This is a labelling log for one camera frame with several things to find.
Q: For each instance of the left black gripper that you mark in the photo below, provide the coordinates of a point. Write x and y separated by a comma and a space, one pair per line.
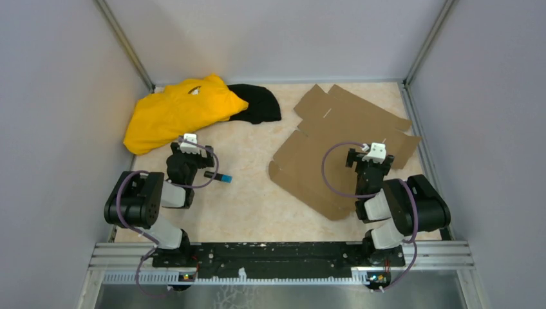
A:
203, 161

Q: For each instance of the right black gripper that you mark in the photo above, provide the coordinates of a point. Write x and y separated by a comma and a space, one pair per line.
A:
355, 156

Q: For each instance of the brown cardboard box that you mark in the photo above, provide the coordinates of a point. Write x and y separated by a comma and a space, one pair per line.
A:
311, 164

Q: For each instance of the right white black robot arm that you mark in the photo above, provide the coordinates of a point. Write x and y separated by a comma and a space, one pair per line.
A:
402, 207

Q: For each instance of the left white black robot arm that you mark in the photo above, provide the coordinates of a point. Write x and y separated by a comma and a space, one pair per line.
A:
138, 196

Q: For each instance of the black blue marker pen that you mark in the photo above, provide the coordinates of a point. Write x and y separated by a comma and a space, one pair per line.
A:
218, 176

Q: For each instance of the yellow shirt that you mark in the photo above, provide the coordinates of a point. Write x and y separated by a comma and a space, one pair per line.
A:
159, 118

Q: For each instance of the black cloth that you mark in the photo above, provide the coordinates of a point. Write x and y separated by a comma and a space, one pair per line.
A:
263, 105

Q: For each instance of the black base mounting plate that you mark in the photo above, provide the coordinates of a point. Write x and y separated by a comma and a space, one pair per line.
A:
280, 260

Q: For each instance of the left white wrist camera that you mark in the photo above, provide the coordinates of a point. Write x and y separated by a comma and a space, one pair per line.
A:
188, 144

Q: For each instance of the aluminium frame rail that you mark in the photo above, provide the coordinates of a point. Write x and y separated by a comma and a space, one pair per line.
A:
125, 263

